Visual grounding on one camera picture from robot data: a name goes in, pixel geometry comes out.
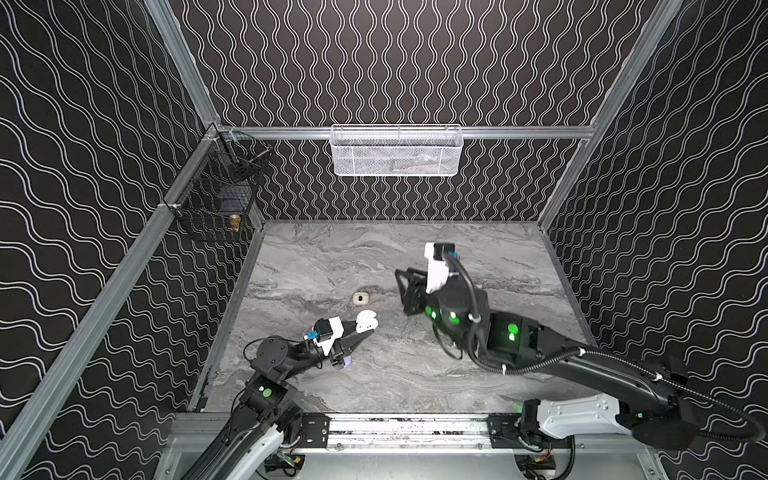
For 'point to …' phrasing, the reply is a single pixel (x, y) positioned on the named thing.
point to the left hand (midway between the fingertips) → (372, 328)
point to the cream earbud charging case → (360, 298)
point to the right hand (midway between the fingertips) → (398, 275)
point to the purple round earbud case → (347, 361)
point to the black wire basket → (216, 196)
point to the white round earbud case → (366, 321)
